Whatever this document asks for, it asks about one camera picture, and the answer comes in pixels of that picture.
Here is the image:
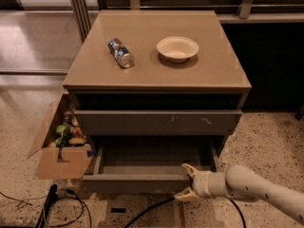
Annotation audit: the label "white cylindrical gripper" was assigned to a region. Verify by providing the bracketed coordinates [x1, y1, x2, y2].
[174, 163, 228, 201]

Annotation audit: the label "grey drawer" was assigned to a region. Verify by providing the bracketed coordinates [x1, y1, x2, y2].
[83, 136, 218, 194]
[75, 110, 242, 136]

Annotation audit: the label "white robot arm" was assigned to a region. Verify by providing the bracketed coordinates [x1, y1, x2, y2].
[174, 163, 304, 224]

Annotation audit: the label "grey three-drawer cabinet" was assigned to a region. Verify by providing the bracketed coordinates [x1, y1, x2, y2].
[62, 9, 253, 195]

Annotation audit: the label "grey top drawer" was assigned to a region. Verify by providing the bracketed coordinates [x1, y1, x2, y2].
[75, 110, 242, 136]

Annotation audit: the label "open cardboard box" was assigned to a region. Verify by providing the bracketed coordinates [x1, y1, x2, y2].
[28, 94, 93, 180]

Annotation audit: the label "small black floor tag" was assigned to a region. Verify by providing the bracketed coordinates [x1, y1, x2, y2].
[111, 208, 126, 213]

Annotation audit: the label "toy items in box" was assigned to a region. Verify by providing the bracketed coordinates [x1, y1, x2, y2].
[47, 110, 87, 148]

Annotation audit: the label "white paper bowl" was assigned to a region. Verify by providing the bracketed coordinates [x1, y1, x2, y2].
[157, 36, 200, 63]

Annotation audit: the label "black power strip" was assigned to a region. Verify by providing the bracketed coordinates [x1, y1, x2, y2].
[33, 184, 58, 228]

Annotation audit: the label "blue silver soda can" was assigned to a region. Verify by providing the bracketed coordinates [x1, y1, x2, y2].
[108, 38, 134, 68]

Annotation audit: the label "thick black floor cable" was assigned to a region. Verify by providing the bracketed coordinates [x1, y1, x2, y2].
[123, 196, 247, 228]

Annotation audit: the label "thin black looped cable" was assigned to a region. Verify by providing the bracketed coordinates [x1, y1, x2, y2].
[44, 188, 92, 228]

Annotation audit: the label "thin grey floor wire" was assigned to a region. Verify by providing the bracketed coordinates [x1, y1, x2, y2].
[0, 192, 34, 209]

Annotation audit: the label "metal window frame railing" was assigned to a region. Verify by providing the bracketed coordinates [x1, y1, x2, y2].
[69, 0, 304, 37]

